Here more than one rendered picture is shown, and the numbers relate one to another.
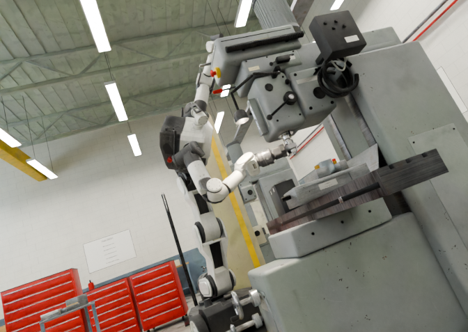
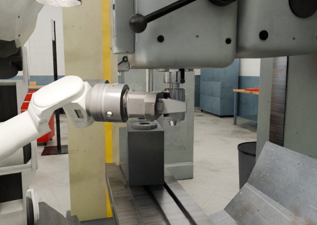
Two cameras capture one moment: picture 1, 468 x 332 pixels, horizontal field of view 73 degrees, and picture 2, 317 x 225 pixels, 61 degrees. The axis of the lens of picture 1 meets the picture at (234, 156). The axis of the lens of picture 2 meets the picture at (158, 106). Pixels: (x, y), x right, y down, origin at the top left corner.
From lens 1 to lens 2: 1.16 m
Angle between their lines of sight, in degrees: 22
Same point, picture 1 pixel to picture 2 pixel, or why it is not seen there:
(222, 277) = (12, 218)
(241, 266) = (90, 150)
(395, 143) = not seen: outside the picture
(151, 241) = (47, 54)
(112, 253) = not seen: hidden behind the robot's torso
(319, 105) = (287, 34)
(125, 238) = not seen: hidden behind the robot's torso
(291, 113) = (207, 31)
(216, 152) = (105, 4)
